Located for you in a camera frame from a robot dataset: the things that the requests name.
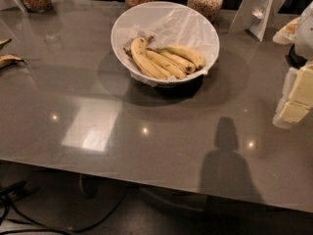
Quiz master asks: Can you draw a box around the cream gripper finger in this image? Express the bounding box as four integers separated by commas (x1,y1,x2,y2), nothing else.
273,98,310,129

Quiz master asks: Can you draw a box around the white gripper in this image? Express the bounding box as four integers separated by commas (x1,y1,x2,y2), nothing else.
273,2,313,107

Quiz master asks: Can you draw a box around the yellow banana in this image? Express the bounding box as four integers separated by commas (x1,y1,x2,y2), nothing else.
159,44,206,70
146,50,186,79
130,37,170,80
158,50,196,74

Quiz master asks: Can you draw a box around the white bowl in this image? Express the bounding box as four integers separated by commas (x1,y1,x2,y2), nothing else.
110,1,221,88

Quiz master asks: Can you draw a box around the banana peel on table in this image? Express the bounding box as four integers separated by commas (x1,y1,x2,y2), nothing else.
0,38,24,69

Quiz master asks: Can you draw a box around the white angled stand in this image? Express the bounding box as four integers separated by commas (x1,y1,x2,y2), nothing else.
229,0,287,41

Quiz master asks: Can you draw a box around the black floor cable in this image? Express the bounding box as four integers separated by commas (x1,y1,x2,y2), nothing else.
0,179,128,235

